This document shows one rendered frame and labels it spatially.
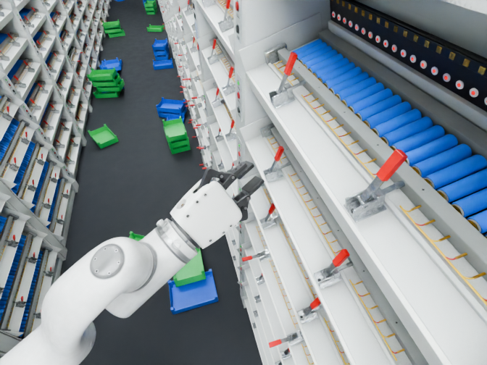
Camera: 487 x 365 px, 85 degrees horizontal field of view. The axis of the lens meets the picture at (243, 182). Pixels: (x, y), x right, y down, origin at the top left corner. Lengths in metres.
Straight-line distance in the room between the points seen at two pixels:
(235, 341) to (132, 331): 0.64
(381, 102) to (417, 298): 0.27
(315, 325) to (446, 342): 0.41
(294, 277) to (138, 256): 0.44
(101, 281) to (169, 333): 1.55
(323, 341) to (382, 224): 0.40
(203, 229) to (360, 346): 0.30
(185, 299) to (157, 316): 0.19
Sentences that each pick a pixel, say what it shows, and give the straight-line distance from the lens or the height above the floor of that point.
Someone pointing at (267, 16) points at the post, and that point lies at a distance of 0.64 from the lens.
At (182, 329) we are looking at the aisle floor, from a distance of 1.94.
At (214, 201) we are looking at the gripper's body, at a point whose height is 1.48.
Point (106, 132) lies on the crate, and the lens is 3.49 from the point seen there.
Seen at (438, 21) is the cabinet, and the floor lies 1.72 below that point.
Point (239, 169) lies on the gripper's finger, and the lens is 0.49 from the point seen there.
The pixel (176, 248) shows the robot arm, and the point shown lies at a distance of 0.46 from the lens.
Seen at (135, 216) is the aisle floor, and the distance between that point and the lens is 2.45.
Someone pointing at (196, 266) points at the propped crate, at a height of 0.05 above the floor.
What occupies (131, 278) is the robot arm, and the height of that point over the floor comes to 1.49.
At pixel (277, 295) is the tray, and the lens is 0.93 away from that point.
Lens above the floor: 1.84
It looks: 47 degrees down
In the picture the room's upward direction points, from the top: straight up
